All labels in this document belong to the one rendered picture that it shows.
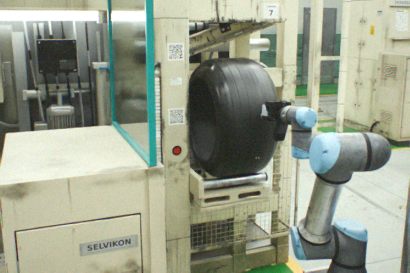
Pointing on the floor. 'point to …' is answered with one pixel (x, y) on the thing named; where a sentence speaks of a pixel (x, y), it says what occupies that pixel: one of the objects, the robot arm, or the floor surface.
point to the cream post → (183, 133)
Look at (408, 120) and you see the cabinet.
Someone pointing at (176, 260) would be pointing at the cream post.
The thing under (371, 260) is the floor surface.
